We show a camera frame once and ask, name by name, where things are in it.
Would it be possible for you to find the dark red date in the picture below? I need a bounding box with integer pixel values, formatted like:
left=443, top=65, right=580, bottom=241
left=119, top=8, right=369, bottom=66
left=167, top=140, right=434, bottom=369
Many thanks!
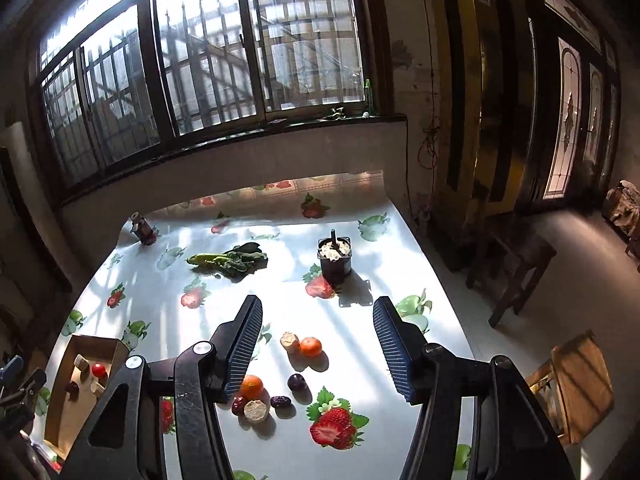
left=65, top=380, right=80, bottom=401

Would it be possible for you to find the dark purple plum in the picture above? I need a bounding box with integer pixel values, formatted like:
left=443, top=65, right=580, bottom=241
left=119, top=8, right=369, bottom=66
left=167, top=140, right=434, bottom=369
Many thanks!
left=288, top=374, right=307, bottom=392

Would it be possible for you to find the red tomato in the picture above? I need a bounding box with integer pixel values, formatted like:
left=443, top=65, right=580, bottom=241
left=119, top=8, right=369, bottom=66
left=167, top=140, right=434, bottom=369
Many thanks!
left=91, top=362, right=107, bottom=379

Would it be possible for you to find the large orange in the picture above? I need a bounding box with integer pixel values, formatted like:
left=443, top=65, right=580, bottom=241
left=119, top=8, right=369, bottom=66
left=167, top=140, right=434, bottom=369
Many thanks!
left=239, top=375, right=264, bottom=400

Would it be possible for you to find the red date on table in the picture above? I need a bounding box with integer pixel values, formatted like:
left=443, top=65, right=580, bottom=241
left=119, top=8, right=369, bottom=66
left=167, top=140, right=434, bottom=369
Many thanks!
left=231, top=396, right=248, bottom=417

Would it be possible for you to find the lotus root piece near dates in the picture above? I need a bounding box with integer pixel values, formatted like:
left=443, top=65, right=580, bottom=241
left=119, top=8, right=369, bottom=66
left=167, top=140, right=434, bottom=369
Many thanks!
left=243, top=399, right=270, bottom=425

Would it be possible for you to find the brown cardboard tray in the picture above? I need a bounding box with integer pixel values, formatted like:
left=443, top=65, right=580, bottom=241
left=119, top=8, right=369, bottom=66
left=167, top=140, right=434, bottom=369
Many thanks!
left=43, top=335, right=129, bottom=460

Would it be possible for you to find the small orange by root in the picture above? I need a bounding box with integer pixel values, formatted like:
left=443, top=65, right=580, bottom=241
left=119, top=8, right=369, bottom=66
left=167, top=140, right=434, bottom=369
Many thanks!
left=298, top=337, right=323, bottom=359

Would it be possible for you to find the green leafy vegetable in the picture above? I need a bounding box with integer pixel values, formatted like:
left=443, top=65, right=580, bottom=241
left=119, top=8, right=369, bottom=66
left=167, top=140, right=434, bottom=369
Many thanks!
left=186, top=242, right=268, bottom=281

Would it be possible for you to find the lotus root piece in tray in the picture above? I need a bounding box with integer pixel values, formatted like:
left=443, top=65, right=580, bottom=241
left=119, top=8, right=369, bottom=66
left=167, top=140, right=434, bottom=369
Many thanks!
left=90, top=380, right=105, bottom=398

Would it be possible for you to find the fruit print tablecloth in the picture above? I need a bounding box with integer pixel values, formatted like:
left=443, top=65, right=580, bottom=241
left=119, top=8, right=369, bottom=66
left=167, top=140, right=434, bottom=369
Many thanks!
left=30, top=171, right=472, bottom=479

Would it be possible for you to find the dark glass jar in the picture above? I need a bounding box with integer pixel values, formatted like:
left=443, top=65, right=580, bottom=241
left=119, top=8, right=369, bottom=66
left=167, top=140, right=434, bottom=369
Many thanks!
left=130, top=211, right=156, bottom=246

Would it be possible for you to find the wooden chair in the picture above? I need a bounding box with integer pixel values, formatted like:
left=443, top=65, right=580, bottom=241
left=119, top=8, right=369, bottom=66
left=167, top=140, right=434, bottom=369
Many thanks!
left=464, top=179, right=559, bottom=330

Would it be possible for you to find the small wooden stool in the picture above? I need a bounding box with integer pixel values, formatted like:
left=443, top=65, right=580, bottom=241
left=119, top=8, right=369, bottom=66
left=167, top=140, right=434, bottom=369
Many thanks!
left=526, top=330, right=614, bottom=446

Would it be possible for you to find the green bottle on sill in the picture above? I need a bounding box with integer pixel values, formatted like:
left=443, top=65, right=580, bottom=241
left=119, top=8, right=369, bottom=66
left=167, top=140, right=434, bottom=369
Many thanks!
left=364, top=78, right=375, bottom=117

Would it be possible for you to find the barred window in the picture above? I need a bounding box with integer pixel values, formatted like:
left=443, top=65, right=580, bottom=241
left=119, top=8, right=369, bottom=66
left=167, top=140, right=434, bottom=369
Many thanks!
left=30, top=0, right=393, bottom=199

